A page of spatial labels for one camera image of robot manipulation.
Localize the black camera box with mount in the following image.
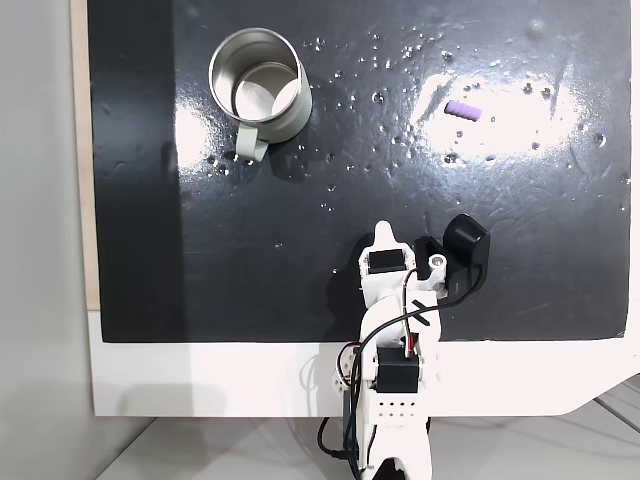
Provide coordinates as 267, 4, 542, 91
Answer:
413, 213, 493, 304

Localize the purple pen grip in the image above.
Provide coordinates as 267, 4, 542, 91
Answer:
444, 99, 483, 123

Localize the steel mug pale green outside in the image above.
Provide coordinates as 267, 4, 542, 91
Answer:
208, 28, 314, 165

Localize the beige wooden board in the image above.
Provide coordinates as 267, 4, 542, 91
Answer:
69, 0, 103, 312

